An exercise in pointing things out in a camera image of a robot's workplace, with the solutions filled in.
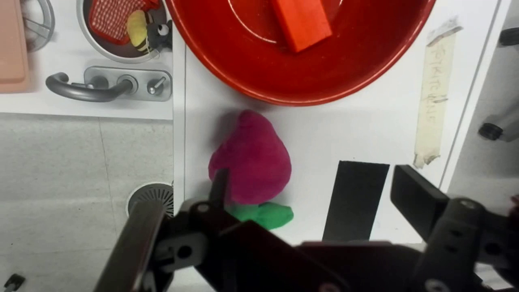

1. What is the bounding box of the yellow toy corn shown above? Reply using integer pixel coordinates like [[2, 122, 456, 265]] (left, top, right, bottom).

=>
[[125, 9, 151, 54]]

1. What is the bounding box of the pink plastic cutting board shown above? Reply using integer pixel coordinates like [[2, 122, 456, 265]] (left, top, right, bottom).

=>
[[0, 0, 31, 95]]

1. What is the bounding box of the white toy sink counter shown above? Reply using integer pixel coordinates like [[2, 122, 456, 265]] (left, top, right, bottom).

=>
[[0, 0, 175, 122]]

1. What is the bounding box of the round grey floor drain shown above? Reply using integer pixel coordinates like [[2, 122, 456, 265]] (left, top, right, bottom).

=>
[[127, 182, 175, 218]]

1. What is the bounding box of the grey cable black plug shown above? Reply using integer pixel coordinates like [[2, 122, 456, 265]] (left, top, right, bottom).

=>
[[2, 273, 28, 292]]

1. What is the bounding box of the grey toy faucet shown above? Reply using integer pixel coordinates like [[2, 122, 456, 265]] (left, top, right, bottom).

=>
[[44, 65, 174, 104]]

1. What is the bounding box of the grey office chair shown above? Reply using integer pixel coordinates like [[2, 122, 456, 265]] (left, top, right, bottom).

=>
[[477, 26, 519, 143]]

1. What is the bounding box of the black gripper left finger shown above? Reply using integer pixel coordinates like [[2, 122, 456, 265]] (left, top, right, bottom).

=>
[[96, 168, 256, 292]]

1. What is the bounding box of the purple plush toy green leaf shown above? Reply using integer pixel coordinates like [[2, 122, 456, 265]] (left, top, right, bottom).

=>
[[208, 109, 297, 232]]

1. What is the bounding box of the beige masking tape strip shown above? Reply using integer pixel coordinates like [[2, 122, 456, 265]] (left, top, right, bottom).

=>
[[412, 17, 464, 171]]

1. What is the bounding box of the orange red plastic bowl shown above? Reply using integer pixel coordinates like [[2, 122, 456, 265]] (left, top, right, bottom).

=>
[[164, 0, 438, 108]]

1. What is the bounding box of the orange rectangular block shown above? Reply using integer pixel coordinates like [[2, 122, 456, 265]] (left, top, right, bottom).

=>
[[269, 0, 334, 54]]

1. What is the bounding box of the white toy cabinet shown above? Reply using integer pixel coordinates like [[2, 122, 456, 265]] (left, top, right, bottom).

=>
[[170, 0, 513, 245]]

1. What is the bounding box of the grey toy burner grate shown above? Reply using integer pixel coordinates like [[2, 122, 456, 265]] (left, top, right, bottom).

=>
[[21, 0, 57, 54]]

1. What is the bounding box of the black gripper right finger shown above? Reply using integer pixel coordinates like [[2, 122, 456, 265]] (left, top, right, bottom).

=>
[[389, 164, 519, 292]]

